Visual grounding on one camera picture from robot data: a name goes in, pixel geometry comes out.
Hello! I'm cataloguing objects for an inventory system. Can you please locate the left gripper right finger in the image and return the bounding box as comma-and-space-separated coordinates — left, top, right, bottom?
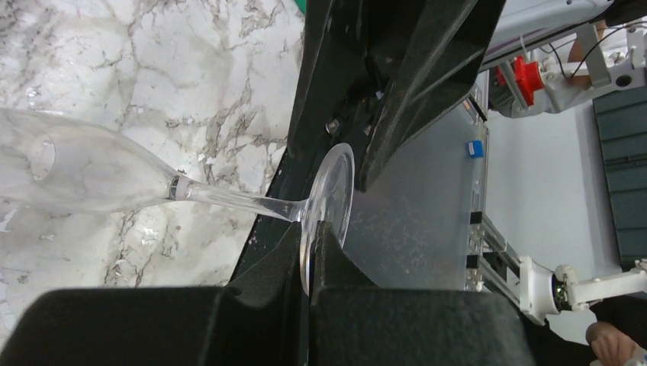
309, 223, 535, 365

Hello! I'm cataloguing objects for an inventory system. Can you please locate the red white clamp device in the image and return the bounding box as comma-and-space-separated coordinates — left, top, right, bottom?
488, 19, 646, 118

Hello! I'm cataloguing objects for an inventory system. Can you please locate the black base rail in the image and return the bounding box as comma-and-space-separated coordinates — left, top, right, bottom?
230, 0, 507, 284

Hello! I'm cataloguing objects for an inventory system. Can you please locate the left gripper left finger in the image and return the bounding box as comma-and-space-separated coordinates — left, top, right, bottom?
1, 224, 302, 365

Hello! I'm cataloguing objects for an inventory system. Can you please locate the green small block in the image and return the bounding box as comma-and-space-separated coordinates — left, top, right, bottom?
295, 0, 307, 14

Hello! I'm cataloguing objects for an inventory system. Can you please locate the blue small block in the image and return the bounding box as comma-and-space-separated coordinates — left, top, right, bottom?
467, 140, 485, 159

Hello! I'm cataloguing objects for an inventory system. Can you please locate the person hand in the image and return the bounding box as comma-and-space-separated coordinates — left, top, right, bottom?
585, 322, 639, 366

